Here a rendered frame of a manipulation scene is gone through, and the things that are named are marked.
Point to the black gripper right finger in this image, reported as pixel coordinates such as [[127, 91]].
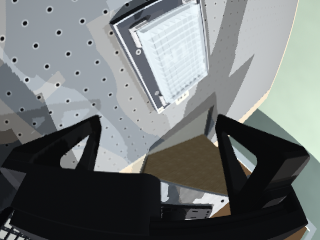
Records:
[[279, 162]]

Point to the small white label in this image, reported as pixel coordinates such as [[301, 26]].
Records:
[[182, 98]]

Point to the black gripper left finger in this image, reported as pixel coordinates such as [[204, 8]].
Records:
[[49, 149]]

